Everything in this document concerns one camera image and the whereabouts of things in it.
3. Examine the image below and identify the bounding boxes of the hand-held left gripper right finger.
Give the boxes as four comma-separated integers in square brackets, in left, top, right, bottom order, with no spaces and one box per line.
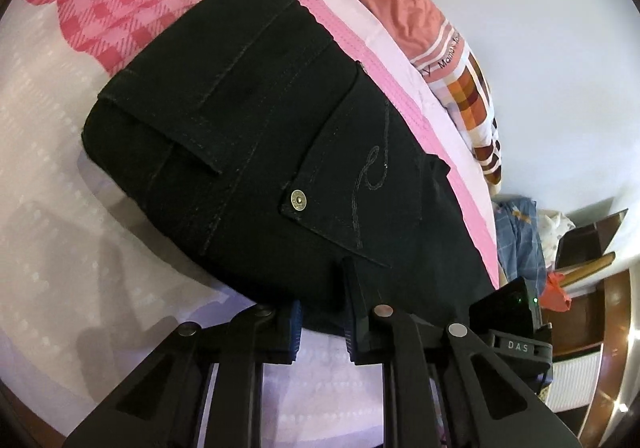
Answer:
[342,256,582,448]

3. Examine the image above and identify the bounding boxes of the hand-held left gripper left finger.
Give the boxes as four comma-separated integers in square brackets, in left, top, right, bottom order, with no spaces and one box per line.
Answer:
[62,299,302,448]

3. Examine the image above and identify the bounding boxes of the black denim pants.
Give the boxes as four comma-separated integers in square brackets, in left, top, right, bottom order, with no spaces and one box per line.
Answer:
[82,0,501,335]

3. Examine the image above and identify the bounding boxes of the red cloth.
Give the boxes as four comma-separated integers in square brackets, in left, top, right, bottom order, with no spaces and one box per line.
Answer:
[542,270,574,313]

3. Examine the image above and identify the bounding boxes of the blue plaid cloth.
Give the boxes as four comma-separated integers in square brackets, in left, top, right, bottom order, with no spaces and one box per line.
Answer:
[492,195,549,296]

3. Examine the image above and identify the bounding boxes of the white ribbed panel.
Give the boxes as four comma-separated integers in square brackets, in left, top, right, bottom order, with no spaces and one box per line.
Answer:
[544,349,602,412]

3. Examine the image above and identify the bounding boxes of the white floral cloth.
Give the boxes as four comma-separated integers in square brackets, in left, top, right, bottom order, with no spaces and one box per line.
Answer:
[537,209,577,269]

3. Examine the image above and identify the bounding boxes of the curved brown wooden furniture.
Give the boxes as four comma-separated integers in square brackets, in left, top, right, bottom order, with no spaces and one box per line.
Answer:
[541,268,637,448]

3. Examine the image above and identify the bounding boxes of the pink white checked bedsheet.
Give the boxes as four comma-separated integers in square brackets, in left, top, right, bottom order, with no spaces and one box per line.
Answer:
[0,0,502,434]

